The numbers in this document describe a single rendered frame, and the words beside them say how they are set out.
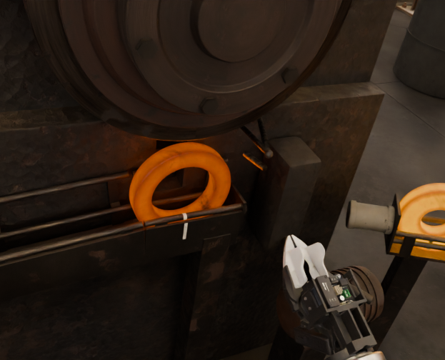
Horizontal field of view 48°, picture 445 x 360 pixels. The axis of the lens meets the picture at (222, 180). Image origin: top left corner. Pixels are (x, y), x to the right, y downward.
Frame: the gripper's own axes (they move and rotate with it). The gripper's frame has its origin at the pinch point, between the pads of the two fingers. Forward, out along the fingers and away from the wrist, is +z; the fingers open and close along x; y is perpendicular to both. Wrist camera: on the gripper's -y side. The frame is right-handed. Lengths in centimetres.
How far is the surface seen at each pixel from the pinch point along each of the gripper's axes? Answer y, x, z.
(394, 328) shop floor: -76, -70, -6
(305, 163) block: 0.1, -10.1, 15.5
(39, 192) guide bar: -7.0, 37.0, 21.5
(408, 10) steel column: -160, -317, 270
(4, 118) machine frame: 3, 41, 29
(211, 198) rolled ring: -6.9, 7.6, 15.2
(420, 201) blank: -1.3, -31.9, 3.8
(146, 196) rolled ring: -3.5, 20.3, 15.6
